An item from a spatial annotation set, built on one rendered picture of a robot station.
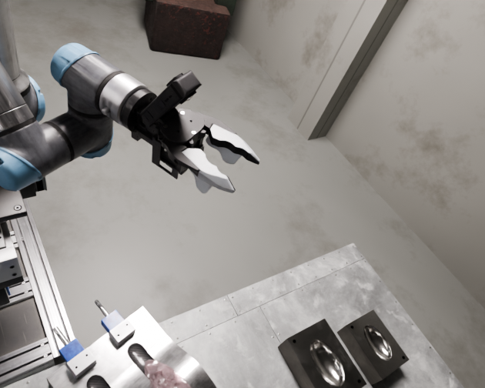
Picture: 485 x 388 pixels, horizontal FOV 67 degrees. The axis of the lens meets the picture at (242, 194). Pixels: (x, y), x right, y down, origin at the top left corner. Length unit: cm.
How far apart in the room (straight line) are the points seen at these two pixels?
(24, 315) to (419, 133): 257
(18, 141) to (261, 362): 83
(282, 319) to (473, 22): 213
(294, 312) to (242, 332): 19
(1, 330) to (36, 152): 120
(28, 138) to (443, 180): 262
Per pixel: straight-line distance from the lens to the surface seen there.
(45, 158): 65
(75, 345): 100
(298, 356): 110
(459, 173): 283
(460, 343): 280
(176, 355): 100
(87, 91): 63
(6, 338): 175
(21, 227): 196
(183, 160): 52
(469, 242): 295
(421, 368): 141
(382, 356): 127
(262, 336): 115
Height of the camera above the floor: 182
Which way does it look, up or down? 46 degrees down
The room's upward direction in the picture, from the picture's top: 25 degrees clockwise
